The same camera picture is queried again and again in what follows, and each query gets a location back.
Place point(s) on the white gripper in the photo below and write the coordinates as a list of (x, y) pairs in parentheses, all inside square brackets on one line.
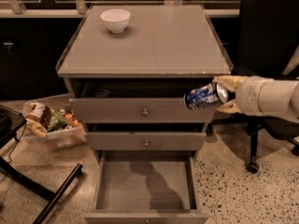
[(248, 96)]

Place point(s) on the blue pepsi can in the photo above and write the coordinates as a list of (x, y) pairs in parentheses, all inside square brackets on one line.
[(211, 95)]

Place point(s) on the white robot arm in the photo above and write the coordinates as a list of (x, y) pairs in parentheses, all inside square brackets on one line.
[(261, 96)]

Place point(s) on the brass top drawer knob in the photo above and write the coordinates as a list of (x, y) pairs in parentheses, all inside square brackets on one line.
[(145, 112)]

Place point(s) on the grey drawer cabinet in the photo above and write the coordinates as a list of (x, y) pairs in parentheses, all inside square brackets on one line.
[(161, 42)]

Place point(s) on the dark item in top drawer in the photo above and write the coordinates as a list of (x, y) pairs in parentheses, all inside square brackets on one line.
[(101, 93)]

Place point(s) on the middle grey drawer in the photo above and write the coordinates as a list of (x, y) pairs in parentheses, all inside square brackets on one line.
[(131, 136)]

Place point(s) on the top grey drawer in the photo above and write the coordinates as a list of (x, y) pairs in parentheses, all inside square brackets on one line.
[(128, 98)]

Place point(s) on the black office chair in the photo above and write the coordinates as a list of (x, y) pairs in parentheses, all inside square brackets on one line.
[(268, 46)]

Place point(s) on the white ceramic bowl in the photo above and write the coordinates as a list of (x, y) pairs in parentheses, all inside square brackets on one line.
[(115, 20)]

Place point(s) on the green snack bag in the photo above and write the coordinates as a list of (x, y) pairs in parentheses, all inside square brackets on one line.
[(57, 121)]

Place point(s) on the clear plastic snack bin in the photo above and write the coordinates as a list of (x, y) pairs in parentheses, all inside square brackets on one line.
[(57, 139)]

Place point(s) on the chip bag in bin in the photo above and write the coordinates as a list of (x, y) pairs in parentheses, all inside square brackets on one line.
[(36, 119)]

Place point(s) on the black table stand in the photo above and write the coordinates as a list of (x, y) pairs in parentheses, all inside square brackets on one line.
[(10, 122)]

